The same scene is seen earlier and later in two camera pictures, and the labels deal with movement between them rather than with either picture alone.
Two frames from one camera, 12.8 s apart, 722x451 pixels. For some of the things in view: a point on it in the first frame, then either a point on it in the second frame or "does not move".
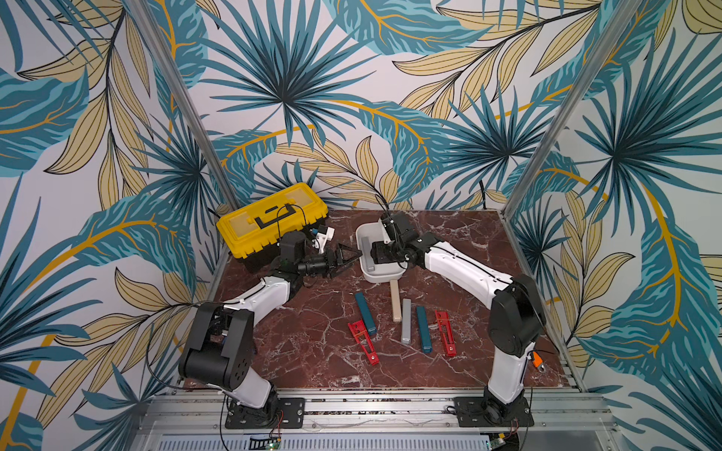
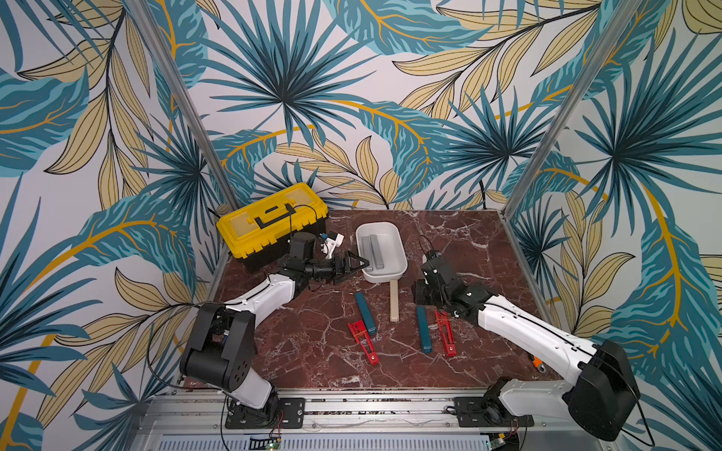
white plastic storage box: x=368 y=233 does not move
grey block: x=368 y=254 does not move
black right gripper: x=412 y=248 to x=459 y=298
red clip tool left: x=360 y=333 does not move
